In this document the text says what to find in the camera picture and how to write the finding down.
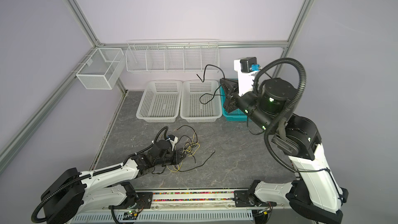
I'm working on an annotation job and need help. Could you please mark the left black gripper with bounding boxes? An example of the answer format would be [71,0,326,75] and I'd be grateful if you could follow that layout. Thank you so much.
[154,150,186,167]

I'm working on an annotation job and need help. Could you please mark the cable bundle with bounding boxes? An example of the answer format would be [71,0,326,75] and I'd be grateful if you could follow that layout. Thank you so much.
[166,125,216,173]

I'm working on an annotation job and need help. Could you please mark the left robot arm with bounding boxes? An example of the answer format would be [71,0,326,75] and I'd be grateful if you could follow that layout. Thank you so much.
[31,127,187,224]

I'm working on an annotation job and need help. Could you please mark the teal plastic basket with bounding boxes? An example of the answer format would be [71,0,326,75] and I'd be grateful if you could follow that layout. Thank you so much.
[221,90,254,121]

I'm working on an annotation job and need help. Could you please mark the middle white plastic basket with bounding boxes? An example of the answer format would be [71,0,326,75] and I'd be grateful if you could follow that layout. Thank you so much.
[180,80,222,123]

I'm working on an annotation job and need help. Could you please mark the white plastic basket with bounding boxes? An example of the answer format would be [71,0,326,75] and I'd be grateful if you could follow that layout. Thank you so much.
[136,80,182,123]
[180,80,222,123]

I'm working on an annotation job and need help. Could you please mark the left white plastic basket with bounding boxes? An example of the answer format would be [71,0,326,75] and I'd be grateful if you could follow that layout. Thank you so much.
[136,80,182,123]

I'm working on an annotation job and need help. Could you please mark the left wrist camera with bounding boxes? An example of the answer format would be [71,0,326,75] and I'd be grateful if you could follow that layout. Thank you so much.
[166,134,178,145]

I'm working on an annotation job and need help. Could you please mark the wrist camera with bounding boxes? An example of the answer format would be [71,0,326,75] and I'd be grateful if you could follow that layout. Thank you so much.
[166,134,178,145]
[234,57,260,96]

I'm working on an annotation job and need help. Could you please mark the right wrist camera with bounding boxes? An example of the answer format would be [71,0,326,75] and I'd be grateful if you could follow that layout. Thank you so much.
[234,57,260,96]

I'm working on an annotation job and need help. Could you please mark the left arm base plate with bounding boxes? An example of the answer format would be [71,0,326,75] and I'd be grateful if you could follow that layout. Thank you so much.
[126,192,153,210]

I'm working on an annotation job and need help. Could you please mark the front aluminium rail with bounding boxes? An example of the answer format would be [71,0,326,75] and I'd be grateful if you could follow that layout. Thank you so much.
[60,187,324,214]

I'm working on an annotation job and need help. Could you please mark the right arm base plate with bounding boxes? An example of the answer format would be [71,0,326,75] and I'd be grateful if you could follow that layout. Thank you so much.
[233,190,264,207]

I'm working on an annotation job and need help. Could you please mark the white slotted cable duct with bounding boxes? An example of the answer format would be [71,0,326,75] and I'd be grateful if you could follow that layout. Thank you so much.
[69,209,254,224]

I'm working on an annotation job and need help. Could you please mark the long white wire rack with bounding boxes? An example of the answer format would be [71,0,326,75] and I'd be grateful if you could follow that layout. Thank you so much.
[125,39,219,73]

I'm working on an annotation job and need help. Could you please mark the white mesh wall box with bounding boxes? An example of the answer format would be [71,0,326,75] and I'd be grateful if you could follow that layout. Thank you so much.
[76,48,125,90]

